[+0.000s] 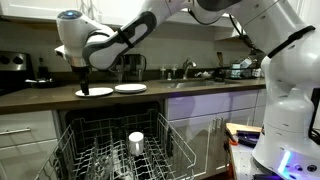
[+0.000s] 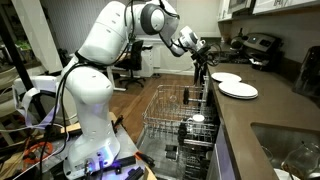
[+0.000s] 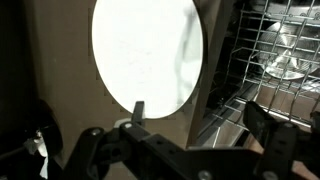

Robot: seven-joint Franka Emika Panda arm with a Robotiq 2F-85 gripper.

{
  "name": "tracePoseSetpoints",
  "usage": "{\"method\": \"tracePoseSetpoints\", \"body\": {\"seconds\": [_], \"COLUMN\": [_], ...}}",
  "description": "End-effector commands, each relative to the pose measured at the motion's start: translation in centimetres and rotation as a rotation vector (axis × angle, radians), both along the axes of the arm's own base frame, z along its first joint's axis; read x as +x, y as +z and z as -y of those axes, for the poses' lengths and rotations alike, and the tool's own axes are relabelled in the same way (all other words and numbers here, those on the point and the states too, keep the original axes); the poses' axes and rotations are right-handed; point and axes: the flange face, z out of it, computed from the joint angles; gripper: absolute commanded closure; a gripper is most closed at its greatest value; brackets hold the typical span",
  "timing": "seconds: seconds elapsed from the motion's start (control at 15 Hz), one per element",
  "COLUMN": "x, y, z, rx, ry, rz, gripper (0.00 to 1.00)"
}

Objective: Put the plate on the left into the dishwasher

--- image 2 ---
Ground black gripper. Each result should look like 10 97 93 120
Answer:
191 44 213 73

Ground small white plate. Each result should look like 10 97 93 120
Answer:
210 71 243 83

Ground large white plate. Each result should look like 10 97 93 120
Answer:
218 80 259 100

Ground lower dishwasher rack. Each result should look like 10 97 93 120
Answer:
178 143 218 180

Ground black tumbler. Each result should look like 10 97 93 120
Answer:
182 87 190 106

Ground black kettle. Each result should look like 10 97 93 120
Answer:
230 27 248 52

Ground white drawer unit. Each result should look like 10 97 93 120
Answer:
141 43 156 78

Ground white mug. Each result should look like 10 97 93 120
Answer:
191 113 206 126

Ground black office chair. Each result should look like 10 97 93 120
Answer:
114 39 148 90

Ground black stove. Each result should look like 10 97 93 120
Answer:
199 32 284 72

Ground dark microwave oven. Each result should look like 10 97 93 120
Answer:
227 0 256 16

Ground gray lower door cabinet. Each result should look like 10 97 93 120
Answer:
205 123 238 180

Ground steel kitchen sink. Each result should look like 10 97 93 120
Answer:
250 121 320 180

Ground robot mounting table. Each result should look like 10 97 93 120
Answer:
0 111 158 180

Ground white upper cabinet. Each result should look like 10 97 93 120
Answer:
217 0 320 23

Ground black countertop appliance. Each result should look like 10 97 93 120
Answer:
292 45 320 102

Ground glass pitcher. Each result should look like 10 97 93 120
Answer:
281 141 320 180

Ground white wire dishwasher rack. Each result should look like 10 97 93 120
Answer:
135 131 221 180

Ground black clamp orange handle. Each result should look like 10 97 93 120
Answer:
134 151 156 169

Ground white fabric strap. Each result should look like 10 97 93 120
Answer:
12 75 63 131

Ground black frame pole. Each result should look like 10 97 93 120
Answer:
0 16 48 125

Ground orange cable coil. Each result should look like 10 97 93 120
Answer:
21 141 55 165

